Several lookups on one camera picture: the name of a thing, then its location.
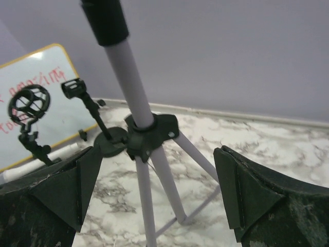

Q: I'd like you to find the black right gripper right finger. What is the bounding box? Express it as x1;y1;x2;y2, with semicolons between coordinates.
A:
213;146;328;246

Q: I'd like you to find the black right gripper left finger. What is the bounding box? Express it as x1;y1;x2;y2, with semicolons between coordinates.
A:
1;146;102;246

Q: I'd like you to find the white handheld microphone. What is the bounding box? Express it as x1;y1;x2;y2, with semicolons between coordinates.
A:
1;143;80;185

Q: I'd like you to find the black round-base mic stand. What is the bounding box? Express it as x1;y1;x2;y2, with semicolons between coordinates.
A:
61;78;128;157

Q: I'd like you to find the black tripod mic stand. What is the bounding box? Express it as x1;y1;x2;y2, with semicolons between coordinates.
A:
8;84;62;166

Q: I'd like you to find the lilac music stand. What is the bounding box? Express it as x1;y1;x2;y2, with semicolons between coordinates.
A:
80;1;220;246

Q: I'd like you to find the black whiteboard foot clip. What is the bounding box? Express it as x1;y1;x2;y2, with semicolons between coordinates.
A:
78;129;87;142

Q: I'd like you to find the yellow-framed whiteboard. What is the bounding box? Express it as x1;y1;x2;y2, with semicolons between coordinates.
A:
1;44;97;171

